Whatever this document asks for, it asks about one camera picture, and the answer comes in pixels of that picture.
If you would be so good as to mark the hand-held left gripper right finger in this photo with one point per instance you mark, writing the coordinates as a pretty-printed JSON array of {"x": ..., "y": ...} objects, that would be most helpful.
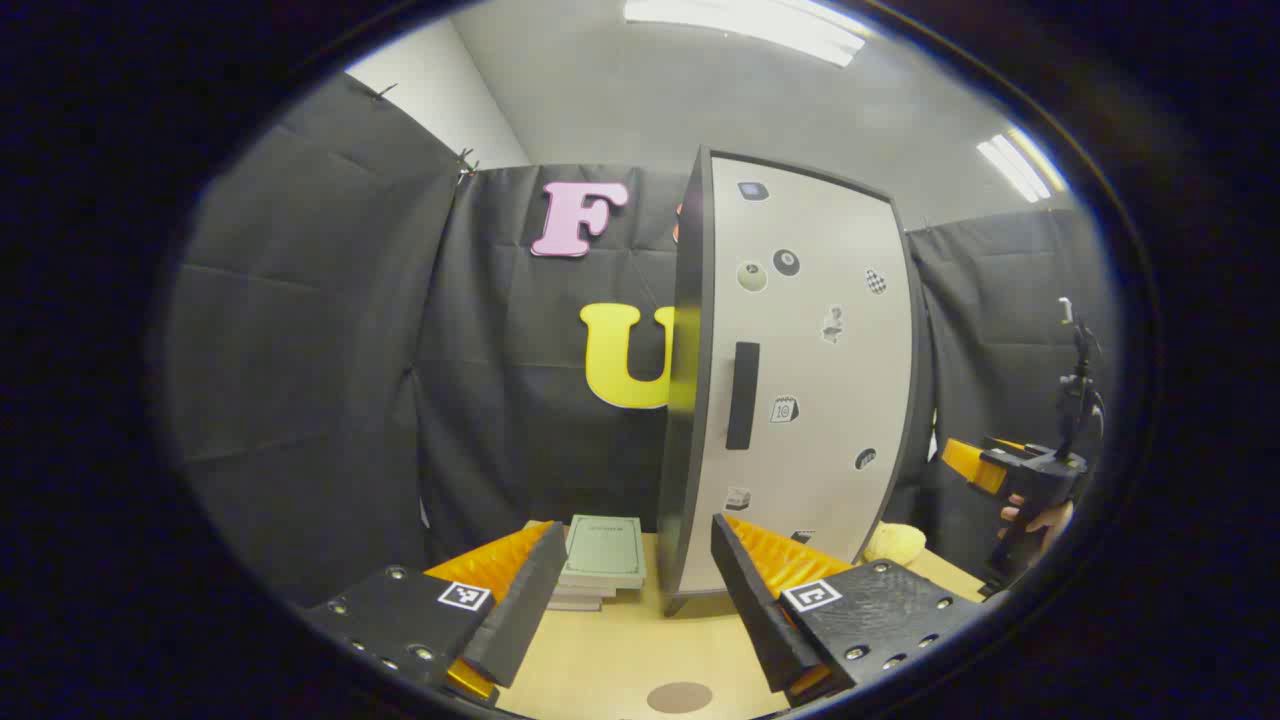
[{"x": 755, "y": 600}]

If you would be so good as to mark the grey cabinet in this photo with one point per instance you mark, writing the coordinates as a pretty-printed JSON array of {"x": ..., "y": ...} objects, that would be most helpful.
[{"x": 685, "y": 400}]

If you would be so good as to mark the long ceiling light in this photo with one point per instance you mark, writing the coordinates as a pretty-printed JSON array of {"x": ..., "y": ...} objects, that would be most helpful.
[
  {"x": 1020, "y": 165},
  {"x": 750, "y": 25}
]

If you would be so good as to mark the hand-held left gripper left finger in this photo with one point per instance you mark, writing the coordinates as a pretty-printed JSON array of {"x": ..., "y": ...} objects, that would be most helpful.
[{"x": 525, "y": 600}]

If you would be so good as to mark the round brown coaster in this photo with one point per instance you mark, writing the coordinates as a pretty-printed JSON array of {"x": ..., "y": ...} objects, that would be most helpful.
[{"x": 680, "y": 697}]

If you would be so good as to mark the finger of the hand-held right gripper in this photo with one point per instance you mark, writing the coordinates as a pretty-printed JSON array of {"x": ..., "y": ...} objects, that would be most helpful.
[{"x": 965, "y": 460}]

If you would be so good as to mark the green notebook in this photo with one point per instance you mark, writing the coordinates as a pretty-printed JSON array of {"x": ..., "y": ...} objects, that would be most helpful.
[{"x": 603, "y": 550}]

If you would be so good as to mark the black backdrop cloth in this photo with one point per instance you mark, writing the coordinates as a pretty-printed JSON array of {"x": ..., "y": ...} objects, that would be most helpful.
[{"x": 330, "y": 350}]

